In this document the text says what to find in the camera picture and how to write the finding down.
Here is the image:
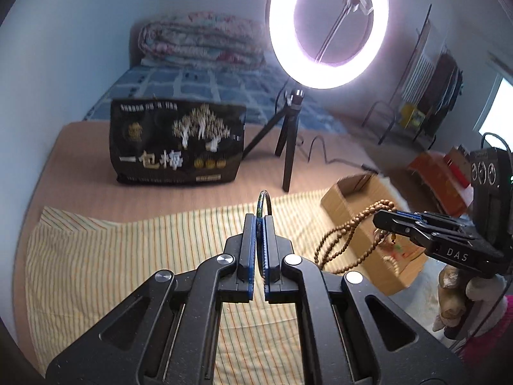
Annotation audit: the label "brown wooden bead necklace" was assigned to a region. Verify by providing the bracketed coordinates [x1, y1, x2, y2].
[313, 198, 403, 276]

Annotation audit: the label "dark bangle ring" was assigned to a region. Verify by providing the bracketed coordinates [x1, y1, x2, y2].
[256, 189, 274, 285]

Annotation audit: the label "pink sleeve right forearm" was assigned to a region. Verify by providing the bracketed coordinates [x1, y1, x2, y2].
[462, 295, 512, 367]

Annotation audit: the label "right gloved hand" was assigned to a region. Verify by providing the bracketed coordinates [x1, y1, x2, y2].
[432, 265, 509, 340]

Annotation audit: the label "orange low stool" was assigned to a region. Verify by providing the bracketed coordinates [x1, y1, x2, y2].
[407, 150, 473, 217]

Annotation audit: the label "cardboard box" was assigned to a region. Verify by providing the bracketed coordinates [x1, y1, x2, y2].
[321, 173, 427, 295]

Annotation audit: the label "hanging dark clothes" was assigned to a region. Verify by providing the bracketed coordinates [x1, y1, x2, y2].
[417, 52, 463, 138]

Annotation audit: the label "yellow box on rack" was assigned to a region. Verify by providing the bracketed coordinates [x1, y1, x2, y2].
[399, 103, 425, 130]

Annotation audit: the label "black clothes rack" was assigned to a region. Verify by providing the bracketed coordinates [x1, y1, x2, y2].
[361, 11, 463, 144]

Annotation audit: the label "striped yellow cloth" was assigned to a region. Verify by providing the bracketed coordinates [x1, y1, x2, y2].
[25, 202, 303, 384]

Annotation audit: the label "hanging striped towel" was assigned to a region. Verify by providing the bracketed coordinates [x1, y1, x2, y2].
[401, 54, 435, 105]

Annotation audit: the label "black tripod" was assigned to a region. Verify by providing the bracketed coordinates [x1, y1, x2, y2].
[243, 86, 304, 193]

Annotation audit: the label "black snack bag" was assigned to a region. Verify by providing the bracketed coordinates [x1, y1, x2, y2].
[110, 98, 246, 185]

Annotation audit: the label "blue checked bed sheet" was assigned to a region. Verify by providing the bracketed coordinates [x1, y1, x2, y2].
[81, 62, 350, 135]

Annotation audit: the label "phone clamp holder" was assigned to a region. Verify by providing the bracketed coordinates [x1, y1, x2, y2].
[314, 0, 374, 64]

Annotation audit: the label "folded floral quilt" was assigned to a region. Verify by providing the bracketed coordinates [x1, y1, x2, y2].
[137, 11, 270, 71]

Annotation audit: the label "black power cable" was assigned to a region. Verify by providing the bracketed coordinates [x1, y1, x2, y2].
[274, 79, 380, 174]

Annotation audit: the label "ring light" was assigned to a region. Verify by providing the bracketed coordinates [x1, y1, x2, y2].
[266, 0, 390, 90]

